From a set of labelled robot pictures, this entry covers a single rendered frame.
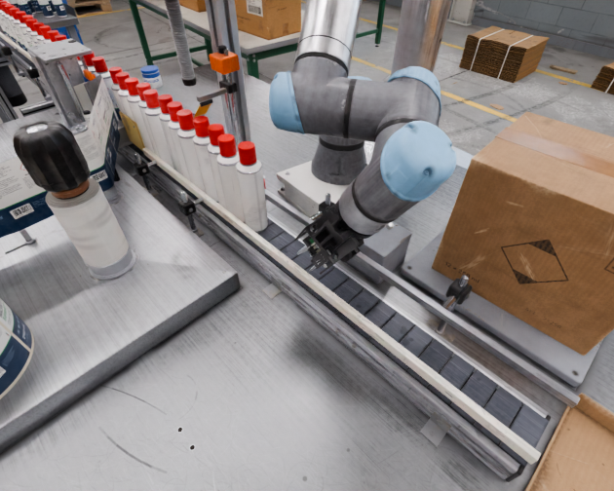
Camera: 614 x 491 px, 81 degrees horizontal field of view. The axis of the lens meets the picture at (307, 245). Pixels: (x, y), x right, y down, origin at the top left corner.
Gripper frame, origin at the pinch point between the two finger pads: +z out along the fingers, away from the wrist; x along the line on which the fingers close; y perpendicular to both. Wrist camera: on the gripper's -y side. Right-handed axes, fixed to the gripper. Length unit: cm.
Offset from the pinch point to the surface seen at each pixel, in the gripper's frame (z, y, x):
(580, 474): -17, -2, 49
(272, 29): 85, -118, -127
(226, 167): 2.9, 3.0, -24.9
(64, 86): 29, 13, -75
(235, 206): 11.3, 2.7, -19.7
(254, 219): 10.0, 1.6, -14.5
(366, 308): -1.6, -0.2, 13.6
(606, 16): 81, -538, -31
